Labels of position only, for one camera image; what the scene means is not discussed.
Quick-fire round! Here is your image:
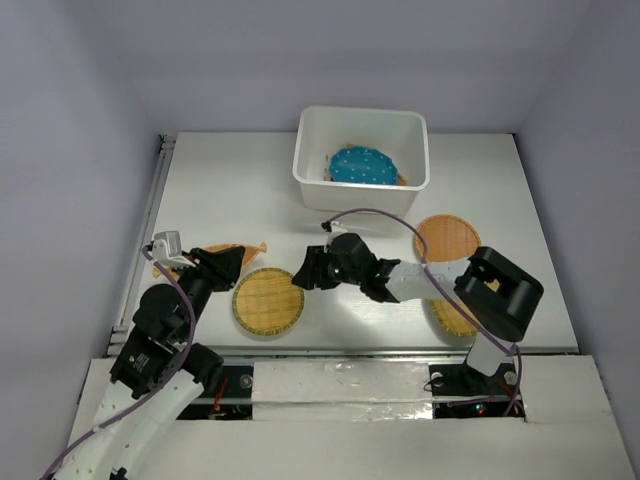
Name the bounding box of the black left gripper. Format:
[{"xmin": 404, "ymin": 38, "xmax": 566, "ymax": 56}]
[{"xmin": 173, "ymin": 244, "xmax": 246, "ymax": 339}]

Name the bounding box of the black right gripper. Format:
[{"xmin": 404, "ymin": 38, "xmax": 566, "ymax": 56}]
[{"xmin": 290, "ymin": 245, "xmax": 363, "ymax": 290}]

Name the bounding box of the orange fish-shaped woven plate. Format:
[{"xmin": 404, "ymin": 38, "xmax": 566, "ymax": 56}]
[{"xmin": 152, "ymin": 242, "xmax": 268, "ymax": 280}]

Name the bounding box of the round green-rimmed bamboo plate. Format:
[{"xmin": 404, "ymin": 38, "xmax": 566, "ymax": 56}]
[{"xmin": 232, "ymin": 268, "xmax": 305, "ymax": 336}]

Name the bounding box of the blue polka dot ceramic plate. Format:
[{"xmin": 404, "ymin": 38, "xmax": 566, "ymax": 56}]
[{"xmin": 327, "ymin": 146, "xmax": 399, "ymax": 185}]

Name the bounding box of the orange fan-shaped woven plate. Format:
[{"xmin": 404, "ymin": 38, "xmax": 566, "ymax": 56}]
[{"xmin": 343, "ymin": 142, "xmax": 408, "ymax": 186}]

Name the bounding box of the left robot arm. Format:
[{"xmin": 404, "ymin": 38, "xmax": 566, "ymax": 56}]
[{"xmin": 43, "ymin": 239, "xmax": 245, "ymax": 479}]

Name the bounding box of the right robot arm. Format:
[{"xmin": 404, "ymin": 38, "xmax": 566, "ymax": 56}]
[{"xmin": 292, "ymin": 233, "xmax": 544, "ymax": 392}]

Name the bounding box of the white plastic bin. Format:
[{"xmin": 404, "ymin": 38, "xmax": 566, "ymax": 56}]
[{"xmin": 292, "ymin": 106, "xmax": 430, "ymax": 216}]

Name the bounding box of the round orange woven plate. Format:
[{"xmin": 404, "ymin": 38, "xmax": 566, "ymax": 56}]
[{"xmin": 416, "ymin": 214, "xmax": 481, "ymax": 262}]

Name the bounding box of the yellow fan-shaped bamboo plate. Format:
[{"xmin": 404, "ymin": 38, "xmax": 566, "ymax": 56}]
[{"xmin": 429, "ymin": 300, "xmax": 478, "ymax": 338}]

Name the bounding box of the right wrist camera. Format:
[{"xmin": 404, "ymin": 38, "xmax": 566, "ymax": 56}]
[{"xmin": 321, "ymin": 220, "xmax": 349, "ymax": 245}]

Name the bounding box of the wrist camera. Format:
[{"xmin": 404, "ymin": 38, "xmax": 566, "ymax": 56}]
[
  {"xmin": 321, "ymin": 220, "xmax": 349, "ymax": 245},
  {"xmin": 151, "ymin": 230, "xmax": 185, "ymax": 268}
]

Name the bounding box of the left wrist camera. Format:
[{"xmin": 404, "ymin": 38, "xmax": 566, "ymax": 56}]
[{"xmin": 151, "ymin": 230, "xmax": 185, "ymax": 268}]

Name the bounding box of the aluminium side rail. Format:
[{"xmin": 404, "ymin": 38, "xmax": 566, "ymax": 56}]
[{"xmin": 104, "ymin": 133, "xmax": 178, "ymax": 358}]

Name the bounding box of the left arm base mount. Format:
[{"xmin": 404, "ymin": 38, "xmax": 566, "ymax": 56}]
[{"xmin": 177, "ymin": 358, "xmax": 254, "ymax": 421}]

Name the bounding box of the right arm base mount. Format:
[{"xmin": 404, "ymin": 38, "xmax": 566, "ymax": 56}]
[{"xmin": 423, "ymin": 352, "xmax": 526, "ymax": 419}]

